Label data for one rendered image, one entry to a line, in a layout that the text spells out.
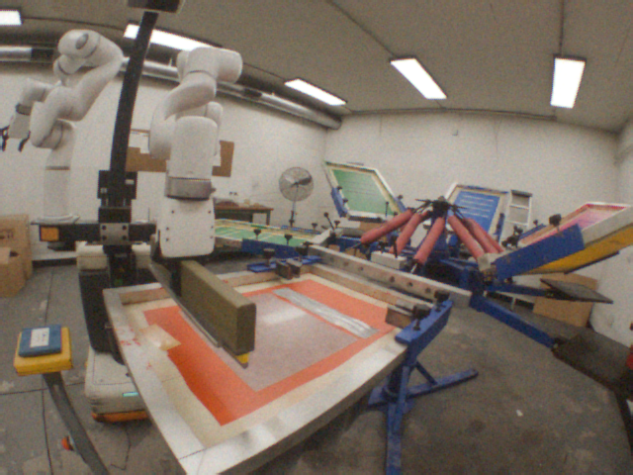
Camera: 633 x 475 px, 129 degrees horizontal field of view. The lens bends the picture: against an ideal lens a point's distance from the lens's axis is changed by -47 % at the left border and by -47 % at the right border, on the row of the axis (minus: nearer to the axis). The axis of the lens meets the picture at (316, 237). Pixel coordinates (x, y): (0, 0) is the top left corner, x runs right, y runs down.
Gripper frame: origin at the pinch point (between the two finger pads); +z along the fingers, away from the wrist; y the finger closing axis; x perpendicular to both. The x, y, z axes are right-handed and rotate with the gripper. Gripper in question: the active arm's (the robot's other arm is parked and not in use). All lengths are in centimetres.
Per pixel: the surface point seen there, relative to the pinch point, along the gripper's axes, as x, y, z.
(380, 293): 7, -61, 12
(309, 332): 8.0, -26.9, 14.5
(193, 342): -1.2, -1.6, 14.5
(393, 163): -205, -459, -82
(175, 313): -15.5, -3.1, 14.7
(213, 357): 5.4, -2.8, 14.4
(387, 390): -2, -124, 99
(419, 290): 18, -68, 9
